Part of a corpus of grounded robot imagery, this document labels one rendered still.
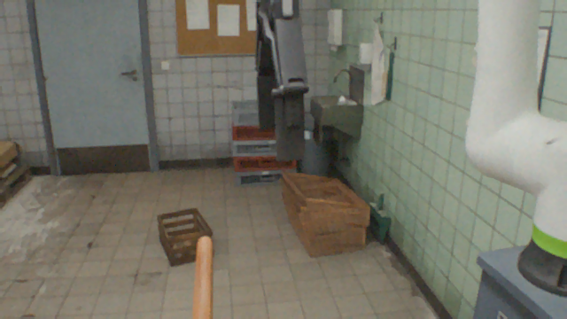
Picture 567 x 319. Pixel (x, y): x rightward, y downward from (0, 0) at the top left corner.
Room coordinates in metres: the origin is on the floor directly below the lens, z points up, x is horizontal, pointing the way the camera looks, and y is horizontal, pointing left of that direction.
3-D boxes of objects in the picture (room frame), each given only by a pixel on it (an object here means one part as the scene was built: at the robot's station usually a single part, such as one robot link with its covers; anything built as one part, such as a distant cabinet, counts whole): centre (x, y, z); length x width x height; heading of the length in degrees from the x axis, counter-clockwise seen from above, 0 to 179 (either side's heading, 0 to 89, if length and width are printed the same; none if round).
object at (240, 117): (4.21, 0.19, 0.68); 0.60 x 0.40 x 0.16; 99
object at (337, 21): (4.29, -0.49, 1.44); 0.28 x 0.11 x 0.38; 8
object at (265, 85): (0.59, 0.02, 1.49); 0.03 x 0.01 x 0.07; 101
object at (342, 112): (3.78, -0.44, 0.71); 0.47 x 0.36 x 0.91; 8
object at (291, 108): (0.44, -0.01, 1.52); 0.03 x 0.01 x 0.05; 11
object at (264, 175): (4.22, 0.19, 0.08); 0.60 x 0.40 x 0.16; 100
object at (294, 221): (2.99, -0.28, 0.14); 0.56 x 0.49 x 0.28; 14
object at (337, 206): (2.98, -0.29, 0.32); 0.56 x 0.49 x 0.28; 16
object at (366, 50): (3.44, -0.63, 1.28); 0.09 x 0.09 x 0.20; 8
